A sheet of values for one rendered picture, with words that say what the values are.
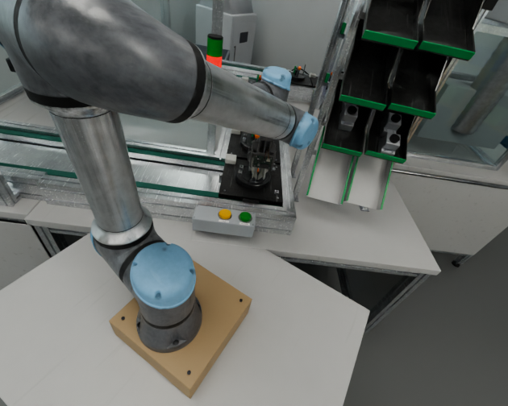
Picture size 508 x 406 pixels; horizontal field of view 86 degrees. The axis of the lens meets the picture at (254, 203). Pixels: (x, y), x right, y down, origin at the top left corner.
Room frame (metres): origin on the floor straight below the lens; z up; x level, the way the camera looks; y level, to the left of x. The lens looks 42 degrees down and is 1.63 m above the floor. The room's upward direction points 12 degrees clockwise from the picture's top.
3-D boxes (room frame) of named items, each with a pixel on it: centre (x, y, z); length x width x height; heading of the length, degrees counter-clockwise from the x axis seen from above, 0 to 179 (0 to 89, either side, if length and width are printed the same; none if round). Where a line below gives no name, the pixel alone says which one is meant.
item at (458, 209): (1.80, -1.19, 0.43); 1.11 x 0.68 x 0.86; 96
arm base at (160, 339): (0.27, 0.14, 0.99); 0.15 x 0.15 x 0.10
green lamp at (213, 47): (0.96, 0.23, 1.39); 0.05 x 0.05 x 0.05
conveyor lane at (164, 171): (0.86, 0.33, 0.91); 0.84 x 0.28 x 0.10; 96
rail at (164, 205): (0.68, 0.28, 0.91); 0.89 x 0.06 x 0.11; 96
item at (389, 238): (1.30, 0.07, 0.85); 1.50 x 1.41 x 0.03; 96
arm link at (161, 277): (0.28, 0.15, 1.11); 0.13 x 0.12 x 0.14; 56
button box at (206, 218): (0.64, 0.09, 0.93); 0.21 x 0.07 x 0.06; 96
